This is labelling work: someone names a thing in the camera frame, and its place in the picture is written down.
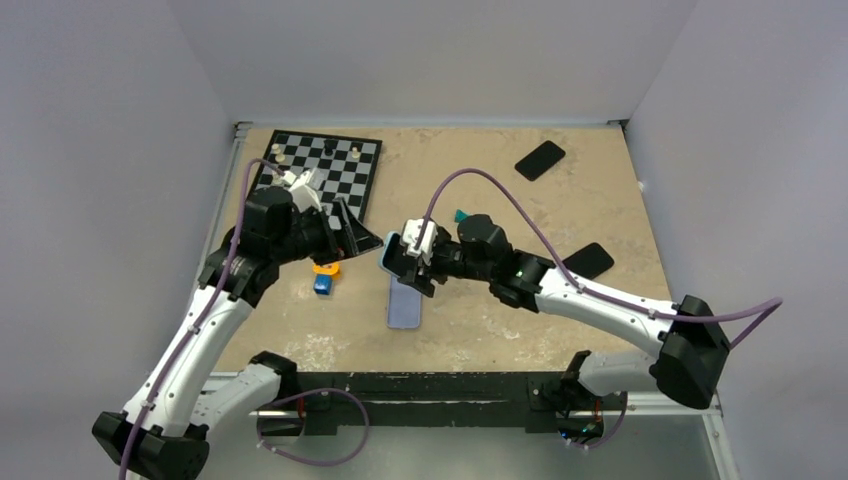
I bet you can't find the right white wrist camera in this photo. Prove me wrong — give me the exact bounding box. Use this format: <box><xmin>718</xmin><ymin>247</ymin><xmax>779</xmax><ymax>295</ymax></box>
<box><xmin>400</xmin><ymin>218</ymin><xmax>438</xmax><ymax>264</ymax></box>

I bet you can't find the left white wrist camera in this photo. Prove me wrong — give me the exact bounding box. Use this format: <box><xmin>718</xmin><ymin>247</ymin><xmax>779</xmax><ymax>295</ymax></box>
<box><xmin>272</xmin><ymin>169</ymin><xmax>326</xmax><ymax>213</ymax></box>

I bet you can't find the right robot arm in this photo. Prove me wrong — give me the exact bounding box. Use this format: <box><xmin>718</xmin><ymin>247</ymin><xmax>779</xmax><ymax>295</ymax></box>
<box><xmin>396</xmin><ymin>214</ymin><xmax>730</xmax><ymax>409</ymax></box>

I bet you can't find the lilac phone case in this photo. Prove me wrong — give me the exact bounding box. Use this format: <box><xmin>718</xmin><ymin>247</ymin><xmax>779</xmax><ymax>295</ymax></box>
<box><xmin>386</xmin><ymin>277</ymin><xmax>422</xmax><ymax>330</ymax></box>

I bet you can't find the yellow toy brick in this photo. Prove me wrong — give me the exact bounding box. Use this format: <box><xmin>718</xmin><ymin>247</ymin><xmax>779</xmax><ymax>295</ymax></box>
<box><xmin>312</xmin><ymin>262</ymin><xmax>341</xmax><ymax>280</ymax></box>

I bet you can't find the blue toy brick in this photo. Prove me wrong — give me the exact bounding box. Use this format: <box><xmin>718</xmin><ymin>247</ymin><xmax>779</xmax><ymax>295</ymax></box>
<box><xmin>313</xmin><ymin>274</ymin><xmax>334</xmax><ymax>296</ymax></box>

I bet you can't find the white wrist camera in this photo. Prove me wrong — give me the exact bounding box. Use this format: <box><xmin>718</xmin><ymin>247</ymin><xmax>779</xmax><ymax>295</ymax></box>
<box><xmin>400</xmin><ymin>218</ymin><xmax>438</xmax><ymax>264</ymax></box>
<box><xmin>272</xmin><ymin>169</ymin><xmax>326</xmax><ymax>213</ymax></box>

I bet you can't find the black chess piece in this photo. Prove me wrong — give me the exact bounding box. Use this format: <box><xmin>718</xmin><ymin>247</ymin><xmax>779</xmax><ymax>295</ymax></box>
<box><xmin>323</xmin><ymin>139</ymin><xmax>337</xmax><ymax>156</ymax></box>

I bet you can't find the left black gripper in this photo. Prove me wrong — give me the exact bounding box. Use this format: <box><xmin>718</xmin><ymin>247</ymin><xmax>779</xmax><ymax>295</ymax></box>
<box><xmin>272</xmin><ymin>196</ymin><xmax>381</xmax><ymax>265</ymax></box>

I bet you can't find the black phone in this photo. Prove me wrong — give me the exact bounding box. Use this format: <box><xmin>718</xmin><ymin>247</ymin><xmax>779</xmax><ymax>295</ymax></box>
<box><xmin>514</xmin><ymin>140</ymin><xmax>566</xmax><ymax>182</ymax></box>

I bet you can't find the black white chessboard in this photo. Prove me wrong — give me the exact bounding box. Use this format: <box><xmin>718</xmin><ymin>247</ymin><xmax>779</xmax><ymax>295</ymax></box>
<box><xmin>265</xmin><ymin>130</ymin><xmax>383</xmax><ymax>222</ymax></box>

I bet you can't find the phone in dark case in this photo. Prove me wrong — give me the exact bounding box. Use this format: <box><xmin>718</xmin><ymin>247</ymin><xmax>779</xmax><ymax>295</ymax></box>
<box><xmin>563</xmin><ymin>242</ymin><xmax>615</xmax><ymax>280</ymax></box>

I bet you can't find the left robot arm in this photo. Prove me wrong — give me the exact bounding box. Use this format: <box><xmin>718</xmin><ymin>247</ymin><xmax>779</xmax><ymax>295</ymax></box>
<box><xmin>92</xmin><ymin>187</ymin><xmax>383</xmax><ymax>479</ymax></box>

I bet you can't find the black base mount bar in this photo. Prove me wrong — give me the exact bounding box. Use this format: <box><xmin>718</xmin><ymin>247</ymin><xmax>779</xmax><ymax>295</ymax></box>
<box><xmin>260</xmin><ymin>371</ymin><xmax>626</xmax><ymax>438</ymax></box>

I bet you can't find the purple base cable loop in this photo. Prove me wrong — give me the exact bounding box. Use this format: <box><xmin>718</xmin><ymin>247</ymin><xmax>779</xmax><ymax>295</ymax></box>
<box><xmin>255</xmin><ymin>388</ymin><xmax>372</xmax><ymax>466</ymax></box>

